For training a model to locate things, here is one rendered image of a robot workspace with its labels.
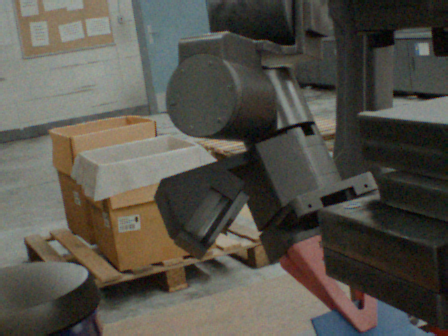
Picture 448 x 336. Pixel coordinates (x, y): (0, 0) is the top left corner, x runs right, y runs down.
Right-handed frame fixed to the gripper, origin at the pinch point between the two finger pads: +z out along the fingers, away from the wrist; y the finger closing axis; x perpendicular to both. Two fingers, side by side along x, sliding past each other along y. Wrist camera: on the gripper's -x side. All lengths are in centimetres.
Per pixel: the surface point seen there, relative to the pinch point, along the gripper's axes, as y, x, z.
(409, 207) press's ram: 23.1, -5.2, -3.3
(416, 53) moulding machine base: -681, 461, -246
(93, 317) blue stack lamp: 41.0, -22.6, -1.0
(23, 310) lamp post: 42.1, -24.0, -1.5
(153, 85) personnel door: -973, 270, -408
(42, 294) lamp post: 41.7, -23.5, -1.7
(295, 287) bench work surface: -41.5, 11.0, -7.7
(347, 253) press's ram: 20.6, -7.9, -2.6
